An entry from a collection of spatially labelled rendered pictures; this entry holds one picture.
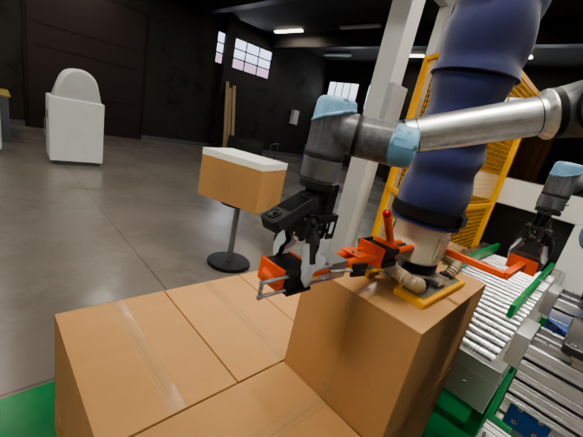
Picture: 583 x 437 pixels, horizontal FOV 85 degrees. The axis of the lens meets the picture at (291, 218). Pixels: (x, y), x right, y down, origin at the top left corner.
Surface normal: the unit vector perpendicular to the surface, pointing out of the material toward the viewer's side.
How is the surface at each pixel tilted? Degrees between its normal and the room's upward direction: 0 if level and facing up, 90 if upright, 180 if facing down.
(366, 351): 90
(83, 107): 90
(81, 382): 0
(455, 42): 101
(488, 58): 63
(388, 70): 90
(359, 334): 90
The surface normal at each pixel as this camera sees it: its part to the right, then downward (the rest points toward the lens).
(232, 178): -0.44, 0.17
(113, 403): 0.21, -0.94
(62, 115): 0.62, 0.35
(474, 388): -0.72, 0.06
